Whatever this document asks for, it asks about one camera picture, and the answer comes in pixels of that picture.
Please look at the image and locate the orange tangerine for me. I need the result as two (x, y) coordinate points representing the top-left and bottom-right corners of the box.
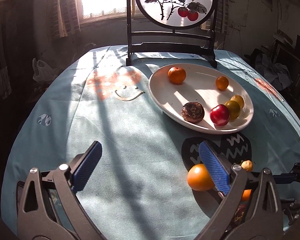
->
(241, 189), (251, 202)

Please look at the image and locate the large yellow-orange orange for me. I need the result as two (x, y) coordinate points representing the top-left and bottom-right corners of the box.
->
(187, 164), (215, 192)

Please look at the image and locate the small orange kumquat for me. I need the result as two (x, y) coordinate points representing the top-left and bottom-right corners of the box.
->
(224, 100), (241, 121)

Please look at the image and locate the small yellow lemon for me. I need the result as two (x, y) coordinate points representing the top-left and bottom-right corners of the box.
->
(230, 95), (244, 109)

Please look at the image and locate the dark red plum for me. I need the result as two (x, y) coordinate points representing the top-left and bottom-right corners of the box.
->
(210, 104), (230, 126)

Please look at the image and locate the yellow-orange citrus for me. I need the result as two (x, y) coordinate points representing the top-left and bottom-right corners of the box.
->
(215, 76), (229, 91)

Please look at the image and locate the large dark wrinkled fruit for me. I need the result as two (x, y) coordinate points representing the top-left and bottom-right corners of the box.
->
(181, 102), (205, 124)

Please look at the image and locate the textured orange mandarin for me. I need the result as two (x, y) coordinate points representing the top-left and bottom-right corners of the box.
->
(167, 67), (186, 85)

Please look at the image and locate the small tan walnut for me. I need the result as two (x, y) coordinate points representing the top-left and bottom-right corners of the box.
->
(241, 160), (253, 172)

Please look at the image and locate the white round plate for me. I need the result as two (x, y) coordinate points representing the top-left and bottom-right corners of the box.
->
(148, 63), (254, 134)

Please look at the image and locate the white plastic bag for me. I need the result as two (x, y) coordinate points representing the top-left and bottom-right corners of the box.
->
(32, 58), (57, 83)

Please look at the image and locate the black framed painted screen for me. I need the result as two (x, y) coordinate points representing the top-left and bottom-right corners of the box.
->
(126, 0), (218, 68)

